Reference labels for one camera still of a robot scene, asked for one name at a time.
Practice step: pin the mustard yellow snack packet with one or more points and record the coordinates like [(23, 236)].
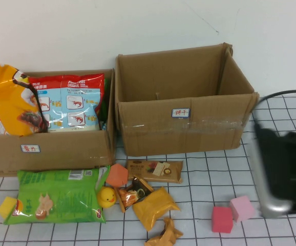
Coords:
[(153, 207)]

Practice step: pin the red foam cube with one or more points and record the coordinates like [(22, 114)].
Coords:
[(222, 220)]

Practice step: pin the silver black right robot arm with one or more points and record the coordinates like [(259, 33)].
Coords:
[(265, 179)]

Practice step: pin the large yellow chips bag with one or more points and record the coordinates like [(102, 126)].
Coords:
[(7, 102)]

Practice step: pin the tall cardboard box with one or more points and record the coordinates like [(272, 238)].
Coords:
[(163, 138)]

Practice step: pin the white checkered tablecloth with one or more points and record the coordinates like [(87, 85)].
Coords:
[(214, 179)]

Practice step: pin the dark brown snack packet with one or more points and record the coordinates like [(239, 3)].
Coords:
[(135, 192)]

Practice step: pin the low cardboard box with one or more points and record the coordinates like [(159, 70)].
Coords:
[(61, 151)]

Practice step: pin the orange foam block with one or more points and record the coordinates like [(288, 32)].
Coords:
[(116, 175)]

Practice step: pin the green potato chips bag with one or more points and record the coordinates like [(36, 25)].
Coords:
[(61, 197)]

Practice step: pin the red shrimp cracker bag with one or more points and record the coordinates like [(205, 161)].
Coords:
[(73, 102)]

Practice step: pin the yellow rubber duck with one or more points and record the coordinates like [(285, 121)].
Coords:
[(107, 197)]

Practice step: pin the brown wafer biscuit pack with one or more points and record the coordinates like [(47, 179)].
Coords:
[(143, 170)]

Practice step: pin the mustard wrapper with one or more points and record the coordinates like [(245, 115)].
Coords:
[(167, 233)]

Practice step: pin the yellow foam cube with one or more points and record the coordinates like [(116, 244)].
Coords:
[(5, 207)]

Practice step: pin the pink foam cube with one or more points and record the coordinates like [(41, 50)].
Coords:
[(242, 207)]

